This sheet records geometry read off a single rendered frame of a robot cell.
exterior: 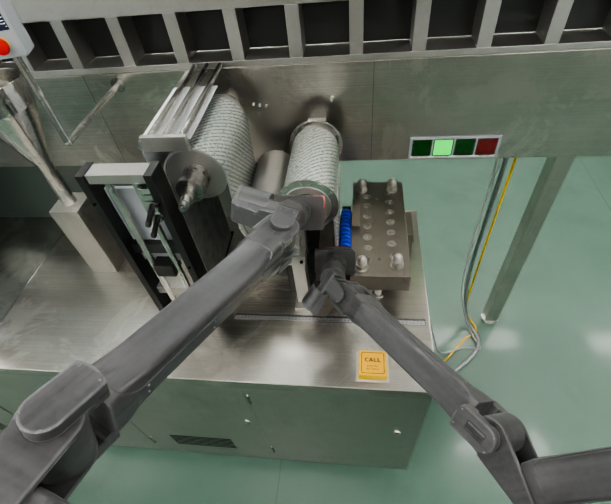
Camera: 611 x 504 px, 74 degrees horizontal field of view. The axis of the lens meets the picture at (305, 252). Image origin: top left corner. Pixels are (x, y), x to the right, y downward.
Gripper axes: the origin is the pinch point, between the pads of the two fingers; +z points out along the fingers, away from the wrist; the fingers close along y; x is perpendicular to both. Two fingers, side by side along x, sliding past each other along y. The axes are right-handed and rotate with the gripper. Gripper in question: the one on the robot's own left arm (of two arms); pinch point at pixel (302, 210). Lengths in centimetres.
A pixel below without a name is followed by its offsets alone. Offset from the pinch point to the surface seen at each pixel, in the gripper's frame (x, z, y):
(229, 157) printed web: 11.5, 6.1, -18.0
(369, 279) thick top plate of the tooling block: -19.3, 20.3, 15.9
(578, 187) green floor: 7, 208, 162
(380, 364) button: -38.9, 10.6, 19.0
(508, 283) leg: -37, 102, 83
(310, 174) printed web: 7.8, 7.5, 0.8
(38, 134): 17, 9, -68
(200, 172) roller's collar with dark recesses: 7.8, 1.2, -23.1
